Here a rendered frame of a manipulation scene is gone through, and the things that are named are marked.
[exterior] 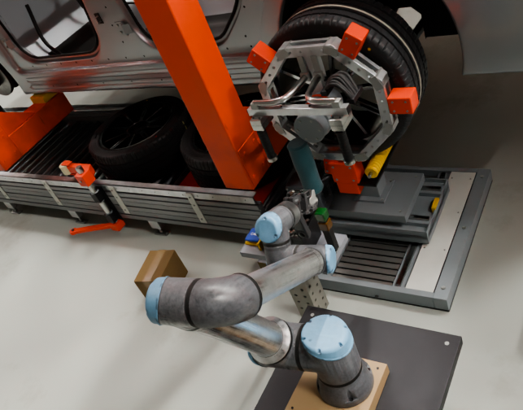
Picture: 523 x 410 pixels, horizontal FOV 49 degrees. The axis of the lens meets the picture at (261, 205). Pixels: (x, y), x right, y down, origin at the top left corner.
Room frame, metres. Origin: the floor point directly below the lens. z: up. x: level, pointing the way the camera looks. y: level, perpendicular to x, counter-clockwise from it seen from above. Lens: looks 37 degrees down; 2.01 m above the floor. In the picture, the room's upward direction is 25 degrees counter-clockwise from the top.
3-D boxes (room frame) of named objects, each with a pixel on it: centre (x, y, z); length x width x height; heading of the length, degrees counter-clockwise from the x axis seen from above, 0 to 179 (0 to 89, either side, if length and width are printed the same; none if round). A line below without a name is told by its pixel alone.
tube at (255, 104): (1.96, -0.25, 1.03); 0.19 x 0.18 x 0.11; 136
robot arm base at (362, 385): (1.13, -0.01, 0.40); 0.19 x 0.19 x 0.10
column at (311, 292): (1.78, -0.03, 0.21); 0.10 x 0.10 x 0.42; 46
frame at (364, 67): (1.98, -0.41, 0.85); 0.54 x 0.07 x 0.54; 46
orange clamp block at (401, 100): (1.77, -0.64, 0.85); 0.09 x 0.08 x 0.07; 46
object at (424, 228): (2.07, -0.56, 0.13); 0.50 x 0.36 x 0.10; 46
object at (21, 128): (3.80, 1.16, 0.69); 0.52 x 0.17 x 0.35; 136
